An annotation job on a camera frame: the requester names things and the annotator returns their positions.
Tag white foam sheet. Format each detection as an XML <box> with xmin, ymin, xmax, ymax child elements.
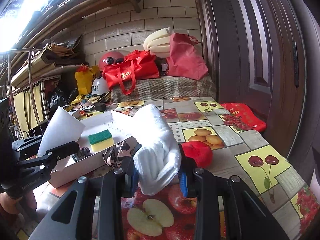
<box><xmin>37</xmin><ymin>107</ymin><xmax>85</xmax><ymax>157</ymax></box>

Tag white towel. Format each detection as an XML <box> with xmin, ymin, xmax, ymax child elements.
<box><xmin>132</xmin><ymin>105</ymin><xmax>182</xmax><ymax>196</ymax></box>

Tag red plush apple toy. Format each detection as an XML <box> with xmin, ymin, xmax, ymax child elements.
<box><xmin>181</xmin><ymin>141</ymin><xmax>213</xmax><ymax>168</ymax></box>

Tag green yellow sponge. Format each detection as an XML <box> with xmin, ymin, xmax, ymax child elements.
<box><xmin>88</xmin><ymin>129</ymin><xmax>114</xmax><ymax>152</ymax></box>

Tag person's left hand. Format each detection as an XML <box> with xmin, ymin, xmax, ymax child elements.
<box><xmin>0</xmin><ymin>191</ymin><xmax>37</xmax><ymax>215</ymax></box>

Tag grey purple braided scrunchie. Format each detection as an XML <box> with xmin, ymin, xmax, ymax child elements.
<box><xmin>72</xmin><ymin>147</ymin><xmax>92</xmax><ymax>162</ymax></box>

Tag black white patterned cloth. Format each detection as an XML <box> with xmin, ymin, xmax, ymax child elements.
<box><xmin>103</xmin><ymin>140</ymin><xmax>137</xmax><ymax>168</ymax></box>

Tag white shallow tray box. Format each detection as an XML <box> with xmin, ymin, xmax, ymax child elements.
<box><xmin>49</xmin><ymin>111</ymin><xmax>135</xmax><ymax>188</ymax></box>

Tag yellow curtain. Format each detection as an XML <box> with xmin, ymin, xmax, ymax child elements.
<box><xmin>13</xmin><ymin>80</ymin><xmax>48</xmax><ymax>138</ymax></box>

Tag black charger block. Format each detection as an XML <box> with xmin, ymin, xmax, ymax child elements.
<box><xmin>94</xmin><ymin>102</ymin><xmax>106</xmax><ymax>112</ymax></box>

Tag black plastic bag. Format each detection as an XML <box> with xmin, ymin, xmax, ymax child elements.
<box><xmin>48</xmin><ymin>87</ymin><xmax>79</xmax><ymax>113</ymax></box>

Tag fruit pattern tablecloth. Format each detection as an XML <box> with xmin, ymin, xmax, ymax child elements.
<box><xmin>91</xmin><ymin>97</ymin><xmax>319</xmax><ymax>239</ymax></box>

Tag white safety helmet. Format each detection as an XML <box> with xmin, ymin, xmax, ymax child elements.
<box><xmin>92</xmin><ymin>77</ymin><xmax>109</xmax><ymax>95</ymax></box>

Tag yellow paper bag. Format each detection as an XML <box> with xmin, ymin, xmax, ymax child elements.
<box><xmin>75</xmin><ymin>65</ymin><xmax>100</xmax><ymax>95</ymax></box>

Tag metal shelf rack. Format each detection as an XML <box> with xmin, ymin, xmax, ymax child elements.
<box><xmin>7</xmin><ymin>46</ymin><xmax>85</xmax><ymax>133</ymax></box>

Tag red bag beside table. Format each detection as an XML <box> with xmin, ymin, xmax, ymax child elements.
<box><xmin>221</xmin><ymin>103</ymin><xmax>267</xmax><ymax>132</ymax></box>

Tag plaid covered bench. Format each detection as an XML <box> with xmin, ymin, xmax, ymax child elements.
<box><xmin>111</xmin><ymin>75</ymin><xmax>216</xmax><ymax>102</ymax></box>

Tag pink red helmet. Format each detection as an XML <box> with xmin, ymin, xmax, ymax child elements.
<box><xmin>98</xmin><ymin>51</ymin><xmax>124</xmax><ymax>71</ymax></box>

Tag red tote bag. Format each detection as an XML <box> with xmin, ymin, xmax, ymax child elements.
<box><xmin>102</xmin><ymin>50</ymin><xmax>160</xmax><ymax>95</ymax></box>

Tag red plastic bag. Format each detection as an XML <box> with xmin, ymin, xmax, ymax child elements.
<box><xmin>167</xmin><ymin>33</ymin><xmax>208</xmax><ymax>81</ymax></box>

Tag cream foam rolls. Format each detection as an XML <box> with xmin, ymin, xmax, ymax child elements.
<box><xmin>143</xmin><ymin>27</ymin><xmax>171</xmax><ymax>58</ymax></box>

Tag dark wooden door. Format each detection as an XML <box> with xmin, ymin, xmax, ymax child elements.
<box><xmin>196</xmin><ymin>0</ymin><xmax>319</xmax><ymax>174</ymax></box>

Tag white wireless charger pad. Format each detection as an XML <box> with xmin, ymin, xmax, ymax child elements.
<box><xmin>82</xmin><ymin>105</ymin><xmax>94</xmax><ymax>112</ymax></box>

